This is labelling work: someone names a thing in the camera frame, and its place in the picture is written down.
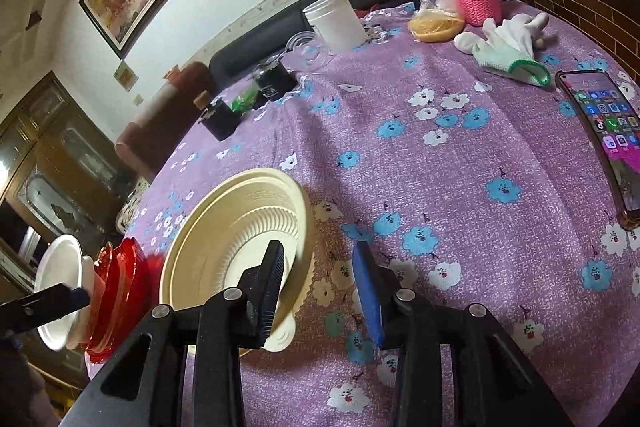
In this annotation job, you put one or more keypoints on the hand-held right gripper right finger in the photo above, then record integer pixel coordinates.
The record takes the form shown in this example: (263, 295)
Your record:
(367, 297)

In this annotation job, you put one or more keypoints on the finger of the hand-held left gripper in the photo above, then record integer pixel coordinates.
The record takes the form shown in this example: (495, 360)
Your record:
(45, 304)

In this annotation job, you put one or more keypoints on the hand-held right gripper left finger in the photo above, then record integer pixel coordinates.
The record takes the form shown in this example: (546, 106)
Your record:
(270, 292)

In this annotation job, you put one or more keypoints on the white foam bowl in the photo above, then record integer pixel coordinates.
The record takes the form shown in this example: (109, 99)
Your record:
(87, 272)
(57, 267)

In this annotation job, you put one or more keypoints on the beige ribbed plastic bowl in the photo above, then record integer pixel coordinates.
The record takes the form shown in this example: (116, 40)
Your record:
(225, 247)
(306, 267)

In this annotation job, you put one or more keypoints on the clear red plastic plate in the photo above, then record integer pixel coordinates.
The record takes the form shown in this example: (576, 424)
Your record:
(100, 287)

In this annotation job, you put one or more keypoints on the red plate with gold rim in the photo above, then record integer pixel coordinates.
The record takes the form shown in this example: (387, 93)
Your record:
(132, 287)

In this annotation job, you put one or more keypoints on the purple floral tablecloth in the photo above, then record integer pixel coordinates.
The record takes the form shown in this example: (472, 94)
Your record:
(425, 187)

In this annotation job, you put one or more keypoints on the glass display cabinet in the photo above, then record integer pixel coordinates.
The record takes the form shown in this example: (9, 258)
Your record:
(50, 167)

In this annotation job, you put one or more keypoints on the black box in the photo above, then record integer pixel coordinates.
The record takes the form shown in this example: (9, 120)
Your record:
(220, 119)

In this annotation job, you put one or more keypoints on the green packet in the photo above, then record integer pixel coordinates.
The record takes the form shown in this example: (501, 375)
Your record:
(245, 99)

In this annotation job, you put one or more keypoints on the brown chair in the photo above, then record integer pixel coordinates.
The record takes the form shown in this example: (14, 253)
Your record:
(165, 122)

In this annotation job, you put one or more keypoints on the small wooden block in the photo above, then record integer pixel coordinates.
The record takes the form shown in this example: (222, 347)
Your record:
(204, 98)

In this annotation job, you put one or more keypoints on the black jar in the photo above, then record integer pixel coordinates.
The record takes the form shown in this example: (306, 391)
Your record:
(272, 82)

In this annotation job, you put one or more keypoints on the dark sofa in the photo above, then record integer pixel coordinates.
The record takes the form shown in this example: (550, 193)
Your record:
(250, 52)

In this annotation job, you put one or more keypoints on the clear glass jar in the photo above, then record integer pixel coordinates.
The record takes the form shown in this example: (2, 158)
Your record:
(305, 52)

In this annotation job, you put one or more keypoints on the white plastic jar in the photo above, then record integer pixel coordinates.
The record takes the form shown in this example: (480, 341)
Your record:
(337, 24)

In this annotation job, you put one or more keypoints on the plastic bag with yellow contents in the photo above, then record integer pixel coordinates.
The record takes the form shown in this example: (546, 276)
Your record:
(435, 27)

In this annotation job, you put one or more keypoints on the white work glove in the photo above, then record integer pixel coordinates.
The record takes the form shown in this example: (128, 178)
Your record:
(505, 47)

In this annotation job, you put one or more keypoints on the smartphone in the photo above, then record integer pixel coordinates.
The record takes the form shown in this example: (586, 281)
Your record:
(610, 127)

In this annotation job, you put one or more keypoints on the yellow wall plate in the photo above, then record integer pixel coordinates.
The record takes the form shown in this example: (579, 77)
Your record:
(125, 74)

